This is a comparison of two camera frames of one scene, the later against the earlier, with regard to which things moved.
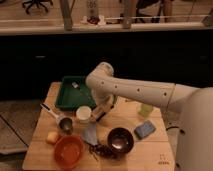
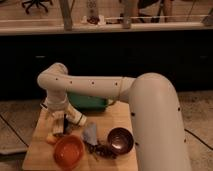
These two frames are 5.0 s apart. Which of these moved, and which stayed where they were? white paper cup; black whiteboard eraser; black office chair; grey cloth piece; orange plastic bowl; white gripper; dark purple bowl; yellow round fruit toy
Moved: black whiteboard eraser; white gripper; white paper cup
Stayed: black office chair; dark purple bowl; yellow round fruit toy; grey cloth piece; orange plastic bowl
